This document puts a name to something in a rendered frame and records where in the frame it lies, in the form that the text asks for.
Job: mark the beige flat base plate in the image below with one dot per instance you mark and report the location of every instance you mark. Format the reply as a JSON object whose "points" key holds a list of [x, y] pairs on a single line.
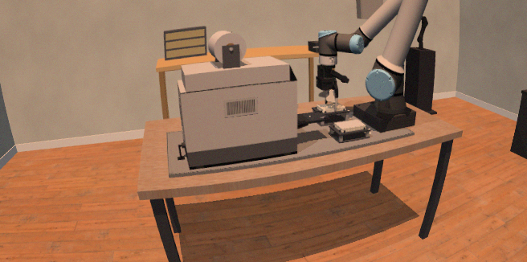
{"points": [[313, 141]]}

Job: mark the beige cylinder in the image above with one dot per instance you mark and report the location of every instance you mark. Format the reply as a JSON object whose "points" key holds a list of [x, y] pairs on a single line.
{"points": [[222, 38]]}

